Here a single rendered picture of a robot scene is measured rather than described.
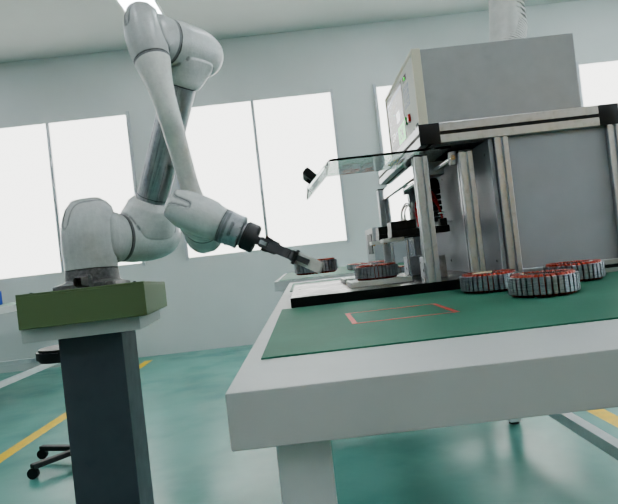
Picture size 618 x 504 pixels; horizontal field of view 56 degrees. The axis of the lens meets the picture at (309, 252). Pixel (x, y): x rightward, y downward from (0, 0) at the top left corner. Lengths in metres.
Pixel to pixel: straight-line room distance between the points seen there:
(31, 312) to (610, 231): 1.45
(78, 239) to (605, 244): 1.38
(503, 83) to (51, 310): 1.30
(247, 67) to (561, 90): 5.25
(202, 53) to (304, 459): 1.44
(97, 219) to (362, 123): 4.84
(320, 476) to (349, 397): 0.09
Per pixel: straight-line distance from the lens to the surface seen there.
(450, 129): 1.32
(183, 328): 6.37
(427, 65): 1.47
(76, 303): 1.69
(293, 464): 0.56
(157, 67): 1.67
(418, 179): 1.30
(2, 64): 7.29
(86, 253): 1.80
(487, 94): 1.48
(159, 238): 1.92
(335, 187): 6.24
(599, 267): 1.23
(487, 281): 1.14
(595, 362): 0.56
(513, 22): 2.96
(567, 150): 1.41
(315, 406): 0.50
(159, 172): 1.88
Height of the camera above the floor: 0.85
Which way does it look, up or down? 1 degrees up
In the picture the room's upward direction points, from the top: 6 degrees counter-clockwise
